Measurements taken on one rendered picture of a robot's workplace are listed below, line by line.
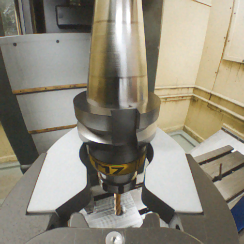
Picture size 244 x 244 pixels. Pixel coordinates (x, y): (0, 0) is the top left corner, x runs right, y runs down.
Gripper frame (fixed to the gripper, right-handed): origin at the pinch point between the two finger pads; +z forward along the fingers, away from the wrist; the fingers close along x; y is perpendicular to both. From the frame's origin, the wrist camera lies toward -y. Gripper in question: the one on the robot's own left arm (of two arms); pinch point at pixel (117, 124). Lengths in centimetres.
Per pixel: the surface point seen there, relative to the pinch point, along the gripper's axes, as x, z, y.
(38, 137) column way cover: -33, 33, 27
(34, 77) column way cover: -28.2, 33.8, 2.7
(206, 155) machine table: 46, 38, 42
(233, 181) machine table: 50, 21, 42
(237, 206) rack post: 23.2, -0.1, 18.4
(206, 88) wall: 73, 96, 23
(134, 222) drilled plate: 4.3, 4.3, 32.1
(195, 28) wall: 58, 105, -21
